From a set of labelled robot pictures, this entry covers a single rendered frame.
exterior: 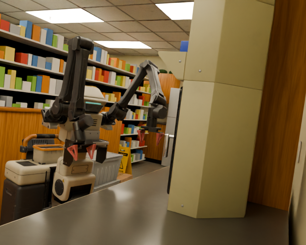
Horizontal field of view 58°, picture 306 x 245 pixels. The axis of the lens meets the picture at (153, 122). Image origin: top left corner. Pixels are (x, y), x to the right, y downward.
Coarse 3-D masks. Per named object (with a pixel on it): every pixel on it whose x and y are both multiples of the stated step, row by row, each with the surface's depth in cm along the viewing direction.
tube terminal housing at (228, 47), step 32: (224, 0) 92; (192, 32) 96; (224, 32) 93; (256, 32) 97; (192, 64) 96; (224, 64) 94; (256, 64) 98; (192, 96) 96; (224, 96) 95; (256, 96) 99; (192, 128) 96; (224, 128) 96; (256, 128) 101; (192, 160) 96; (224, 160) 97; (192, 192) 96; (224, 192) 98
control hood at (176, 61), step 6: (162, 54) 101; (168, 54) 100; (174, 54) 99; (180, 54) 98; (186, 54) 98; (168, 60) 100; (174, 60) 99; (180, 60) 98; (186, 60) 98; (168, 66) 100; (174, 66) 99; (180, 66) 98; (174, 72) 99; (180, 72) 98; (180, 78) 98
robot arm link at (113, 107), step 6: (156, 66) 184; (138, 72) 188; (144, 72) 188; (138, 78) 187; (132, 84) 188; (138, 84) 188; (126, 90) 190; (132, 90) 187; (126, 96) 187; (132, 96) 189; (120, 102) 187; (126, 102) 188; (114, 108) 185; (126, 108) 190; (114, 114) 186; (126, 114) 190; (120, 120) 191
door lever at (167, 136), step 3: (165, 135) 106; (168, 135) 105; (171, 135) 105; (165, 138) 106; (168, 138) 105; (165, 141) 106; (168, 141) 105; (165, 144) 106; (168, 144) 105; (165, 147) 106; (168, 147) 106; (165, 150) 106; (168, 150) 106; (165, 153) 106; (165, 156) 106
